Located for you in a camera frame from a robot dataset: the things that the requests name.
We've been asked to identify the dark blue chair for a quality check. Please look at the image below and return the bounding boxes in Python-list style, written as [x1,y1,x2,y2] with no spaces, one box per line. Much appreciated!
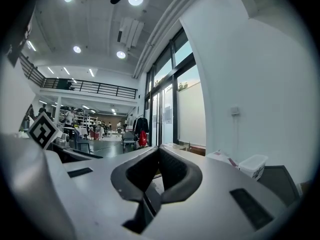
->
[72,127,92,154]

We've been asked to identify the white ceiling pipes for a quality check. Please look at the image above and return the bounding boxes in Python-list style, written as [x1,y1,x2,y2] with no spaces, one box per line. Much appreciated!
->
[131,0,204,80]

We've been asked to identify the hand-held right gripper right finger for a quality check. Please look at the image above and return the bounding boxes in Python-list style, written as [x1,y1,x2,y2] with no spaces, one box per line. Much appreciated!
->
[141,144,289,239]

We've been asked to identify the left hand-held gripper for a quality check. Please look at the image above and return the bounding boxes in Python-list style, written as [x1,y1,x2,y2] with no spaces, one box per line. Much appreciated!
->
[26,111,103,164]

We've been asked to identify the white and pink cardboard box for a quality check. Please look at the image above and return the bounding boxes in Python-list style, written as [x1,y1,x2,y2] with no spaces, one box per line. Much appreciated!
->
[205,149,240,169]

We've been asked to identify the dark grey panel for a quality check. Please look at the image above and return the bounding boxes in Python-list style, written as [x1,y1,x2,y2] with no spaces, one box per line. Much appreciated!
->
[256,164,301,208]

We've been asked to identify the black mezzanine railing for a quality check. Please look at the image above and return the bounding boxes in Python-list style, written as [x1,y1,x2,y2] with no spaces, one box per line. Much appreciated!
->
[18,52,139,100]

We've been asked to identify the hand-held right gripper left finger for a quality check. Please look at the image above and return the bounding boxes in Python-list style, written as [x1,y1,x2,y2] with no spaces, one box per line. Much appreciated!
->
[44,145,161,240]

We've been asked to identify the black clothes on rack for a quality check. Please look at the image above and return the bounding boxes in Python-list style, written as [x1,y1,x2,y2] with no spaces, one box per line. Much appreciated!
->
[132,116,150,138]

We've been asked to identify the white ceiling air conditioner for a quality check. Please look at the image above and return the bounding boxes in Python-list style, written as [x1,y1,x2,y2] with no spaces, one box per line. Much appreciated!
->
[116,17,146,49]

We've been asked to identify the black framed glass doors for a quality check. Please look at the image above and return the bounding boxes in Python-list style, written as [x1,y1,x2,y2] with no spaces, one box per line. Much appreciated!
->
[144,26,207,150]

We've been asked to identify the grey trolley cart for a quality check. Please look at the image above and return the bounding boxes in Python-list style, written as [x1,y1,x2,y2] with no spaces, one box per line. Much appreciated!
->
[121,130,138,151]

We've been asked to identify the red bag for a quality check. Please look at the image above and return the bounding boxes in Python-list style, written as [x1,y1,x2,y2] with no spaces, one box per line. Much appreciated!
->
[138,130,149,147]

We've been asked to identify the white plastic storage tub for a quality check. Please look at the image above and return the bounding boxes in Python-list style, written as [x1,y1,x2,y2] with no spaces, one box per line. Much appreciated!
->
[238,154,269,182]

